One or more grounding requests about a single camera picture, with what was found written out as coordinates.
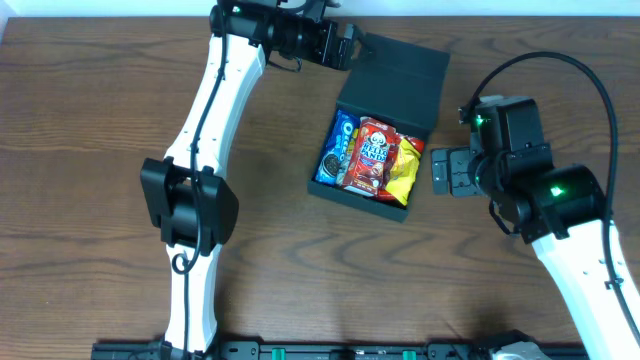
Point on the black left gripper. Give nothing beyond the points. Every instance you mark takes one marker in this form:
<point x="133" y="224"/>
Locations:
<point x="343" y="46"/>

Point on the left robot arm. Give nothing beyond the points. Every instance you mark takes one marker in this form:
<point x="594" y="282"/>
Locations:
<point x="186" y="193"/>

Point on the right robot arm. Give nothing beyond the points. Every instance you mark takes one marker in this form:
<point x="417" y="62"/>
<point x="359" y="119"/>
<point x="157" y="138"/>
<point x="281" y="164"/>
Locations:
<point x="558" y="211"/>

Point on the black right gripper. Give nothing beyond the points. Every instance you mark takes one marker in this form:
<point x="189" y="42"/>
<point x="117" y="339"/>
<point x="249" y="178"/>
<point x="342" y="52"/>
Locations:
<point x="448" y="171"/>

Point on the red Hello Panda box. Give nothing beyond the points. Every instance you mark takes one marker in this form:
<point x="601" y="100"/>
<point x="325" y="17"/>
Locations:
<point x="366" y="169"/>

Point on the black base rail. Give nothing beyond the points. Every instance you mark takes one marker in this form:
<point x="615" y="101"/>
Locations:
<point x="249" y="350"/>

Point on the yellow snack bar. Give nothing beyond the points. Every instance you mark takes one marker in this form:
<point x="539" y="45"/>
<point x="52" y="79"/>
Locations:
<point x="404" y="175"/>

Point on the blue Oreo cookie pack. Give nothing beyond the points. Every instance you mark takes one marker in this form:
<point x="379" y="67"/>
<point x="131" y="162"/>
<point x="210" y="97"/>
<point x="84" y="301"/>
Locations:
<point x="334" y="153"/>

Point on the red jerky snack bag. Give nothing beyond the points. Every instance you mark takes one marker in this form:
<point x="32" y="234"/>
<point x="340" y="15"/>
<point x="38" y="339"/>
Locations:
<point x="417" y="145"/>

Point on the yellow seed snack bag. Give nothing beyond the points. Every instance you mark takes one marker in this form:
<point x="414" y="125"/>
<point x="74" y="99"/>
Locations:
<point x="347" y="159"/>

